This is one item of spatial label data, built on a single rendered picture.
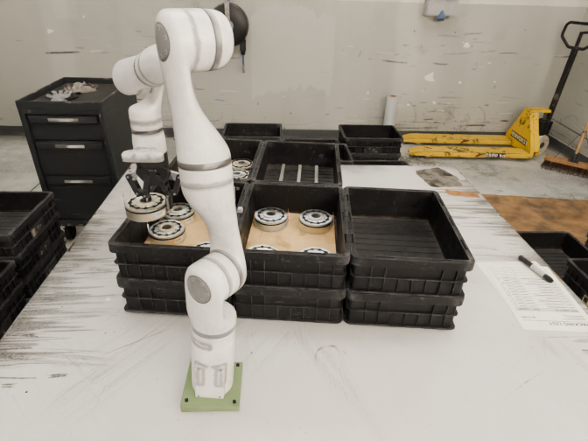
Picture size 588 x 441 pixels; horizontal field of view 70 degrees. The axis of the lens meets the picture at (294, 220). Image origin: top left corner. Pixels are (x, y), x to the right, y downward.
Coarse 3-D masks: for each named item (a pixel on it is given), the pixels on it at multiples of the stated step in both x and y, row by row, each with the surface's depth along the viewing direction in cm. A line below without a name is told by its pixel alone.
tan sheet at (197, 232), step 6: (198, 216) 136; (192, 222) 133; (198, 222) 133; (204, 222) 133; (186, 228) 130; (192, 228) 130; (198, 228) 130; (204, 228) 130; (186, 234) 127; (192, 234) 127; (198, 234) 127; (204, 234) 127; (186, 240) 124; (192, 240) 124; (198, 240) 124; (204, 240) 124
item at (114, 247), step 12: (168, 180) 137; (240, 204) 123; (120, 228) 110; (108, 240) 105; (120, 252) 104; (132, 252) 104; (144, 252) 104; (156, 252) 104; (168, 252) 103; (180, 252) 103; (192, 252) 103; (204, 252) 103
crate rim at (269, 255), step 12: (240, 216) 117; (240, 228) 112; (348, 240) 108; (252, 252) 102; (264, 252) 102; (276, 252) 102; (288, 252) 102; (300, 252) 103; (312, 252) 103; (348, 252) 103; (336, 264) 103
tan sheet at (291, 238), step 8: (296, 216) 138; (288, 224) 134; (296, 224) 134; (256, 232) 129; (264, 232) 129; (272, 232) 129; (280, 232) 129; (288, 232) 129; (296, 232) 130; (304, 232) 130; (328, 232) 130; (248, 240) 125; (256, 240) 125; (264, 240) 125; (272, 240) 125; (280, 240) 126; (288, 240) 126; (296, 240) 126; (304, 240) 126; (312, 240) 126; (320, 240) 126; (328, 240) 126; (280, 248) 122; (288, 248) 122; (296, 248) 122; (328, 248) 122
